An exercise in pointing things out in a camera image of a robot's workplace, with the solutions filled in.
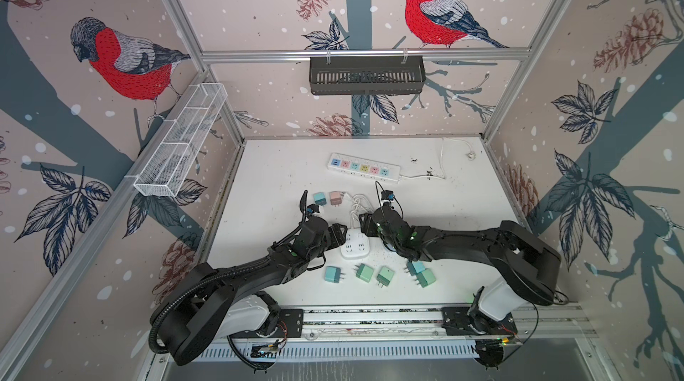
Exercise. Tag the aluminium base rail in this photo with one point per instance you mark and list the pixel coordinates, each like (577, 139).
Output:
(400, 322)

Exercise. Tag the green charger right lower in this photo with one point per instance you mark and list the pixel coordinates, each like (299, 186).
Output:
(426, 278)

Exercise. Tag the white wire mesh basket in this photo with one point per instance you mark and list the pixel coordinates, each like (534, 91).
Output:
(172, 160)

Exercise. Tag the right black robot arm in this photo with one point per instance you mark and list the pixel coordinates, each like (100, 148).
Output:
(527, 264)

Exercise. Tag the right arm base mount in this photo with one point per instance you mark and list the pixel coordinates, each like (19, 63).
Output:
(460, 321)

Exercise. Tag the white square socket cube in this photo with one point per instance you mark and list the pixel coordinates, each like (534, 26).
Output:
(356, 245)

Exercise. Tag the pink charger plug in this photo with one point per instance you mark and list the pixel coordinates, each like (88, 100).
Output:
(336, 197)

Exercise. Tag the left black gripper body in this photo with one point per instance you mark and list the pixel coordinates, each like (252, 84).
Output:
(331, 238)

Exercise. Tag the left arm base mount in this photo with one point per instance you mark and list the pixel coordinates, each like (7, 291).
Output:
(288, 323)

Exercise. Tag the teal charger near pink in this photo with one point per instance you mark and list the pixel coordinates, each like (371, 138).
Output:
(320, 199)

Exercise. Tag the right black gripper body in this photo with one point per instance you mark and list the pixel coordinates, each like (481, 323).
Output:
(374, 228)

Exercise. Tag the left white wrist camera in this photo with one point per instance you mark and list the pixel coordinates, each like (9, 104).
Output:
(307, 210)

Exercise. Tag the long white power strip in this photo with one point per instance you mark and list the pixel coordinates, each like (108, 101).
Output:
(362, 167)

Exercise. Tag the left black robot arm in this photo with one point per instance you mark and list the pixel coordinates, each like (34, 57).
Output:
(188, 320)

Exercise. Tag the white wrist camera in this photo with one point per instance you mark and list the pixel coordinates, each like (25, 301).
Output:
(307, 210)
(387, 198)

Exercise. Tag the teal charger right upper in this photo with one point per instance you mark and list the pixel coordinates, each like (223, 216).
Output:
(415, 267)

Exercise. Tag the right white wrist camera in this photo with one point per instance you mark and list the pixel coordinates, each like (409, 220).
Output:
(387, 198)

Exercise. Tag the black wall basket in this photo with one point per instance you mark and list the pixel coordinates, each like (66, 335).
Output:
(360, 75)

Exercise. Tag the light green charger plug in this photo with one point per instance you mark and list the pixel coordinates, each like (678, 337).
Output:
(385, 276)

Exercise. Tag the teal charger front left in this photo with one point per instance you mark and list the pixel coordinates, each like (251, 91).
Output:
(333, 274)

